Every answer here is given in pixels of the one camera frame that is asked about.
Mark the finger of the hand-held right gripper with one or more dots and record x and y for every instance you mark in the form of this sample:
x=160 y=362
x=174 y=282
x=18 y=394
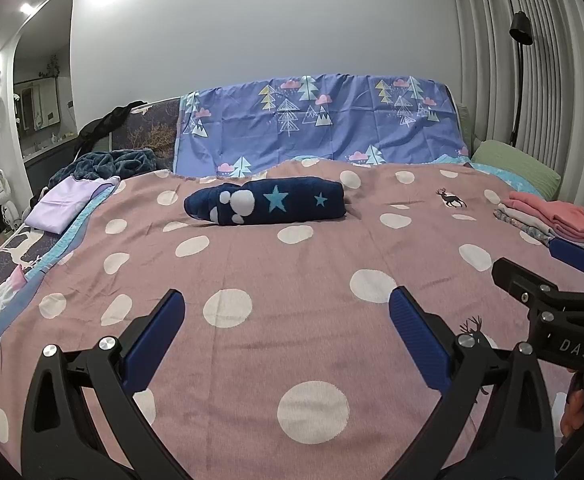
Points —
x=521 y=285
x=571 y=255

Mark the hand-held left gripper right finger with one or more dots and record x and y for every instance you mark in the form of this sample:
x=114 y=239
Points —
x=416 y=330

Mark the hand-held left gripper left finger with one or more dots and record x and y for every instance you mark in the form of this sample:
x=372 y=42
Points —
x=152 y=340

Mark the navy star-print fleece pajama top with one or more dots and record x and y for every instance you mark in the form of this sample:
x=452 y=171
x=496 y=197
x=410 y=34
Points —
x=297 y=207

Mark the person's right hand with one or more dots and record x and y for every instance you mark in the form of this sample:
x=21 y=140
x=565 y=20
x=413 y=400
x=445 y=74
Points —
x=574 y=412

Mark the pink folded garment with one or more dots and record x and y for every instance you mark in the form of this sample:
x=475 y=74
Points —
x=561 y=217

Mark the green pillow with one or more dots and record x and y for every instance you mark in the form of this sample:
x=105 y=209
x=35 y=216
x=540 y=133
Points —
x=516 y=165

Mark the pink white-dotted blanket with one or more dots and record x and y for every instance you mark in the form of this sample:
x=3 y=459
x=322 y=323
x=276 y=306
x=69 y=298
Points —
x=272 y=280

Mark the white and pink plush toy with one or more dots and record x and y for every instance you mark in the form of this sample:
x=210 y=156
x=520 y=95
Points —
x=2 y=297

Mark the lavender folded cloth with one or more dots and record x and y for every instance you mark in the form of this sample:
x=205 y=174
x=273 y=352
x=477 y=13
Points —
x=62 y=202

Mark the dark deer-print bed sheet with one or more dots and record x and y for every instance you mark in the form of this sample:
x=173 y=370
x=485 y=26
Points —
x=12 y=252

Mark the grey pleated curtain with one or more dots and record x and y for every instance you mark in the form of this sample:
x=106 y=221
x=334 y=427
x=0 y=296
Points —
x=561 y=90

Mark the dark teal fleece blanket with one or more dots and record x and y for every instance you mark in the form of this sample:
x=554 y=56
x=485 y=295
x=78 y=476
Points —
x=107 y=165

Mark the dark grey cabinet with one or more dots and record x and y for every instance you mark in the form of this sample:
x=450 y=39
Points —
x=52 y=165

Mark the white cat figurine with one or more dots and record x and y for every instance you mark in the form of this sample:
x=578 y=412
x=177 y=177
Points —
x=2 y=197

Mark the dark branch-print headboard cover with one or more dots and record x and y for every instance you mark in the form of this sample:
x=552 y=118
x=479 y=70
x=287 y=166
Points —
x=147 y=132

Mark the black garment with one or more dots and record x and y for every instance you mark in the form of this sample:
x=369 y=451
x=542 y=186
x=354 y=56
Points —
x=107 y=125

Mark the blue tree-print sheet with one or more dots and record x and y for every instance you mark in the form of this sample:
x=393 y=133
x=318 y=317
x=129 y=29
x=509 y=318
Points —
x=242 y=125

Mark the black floor lamp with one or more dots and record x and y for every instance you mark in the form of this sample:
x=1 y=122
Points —
x=520 y=27

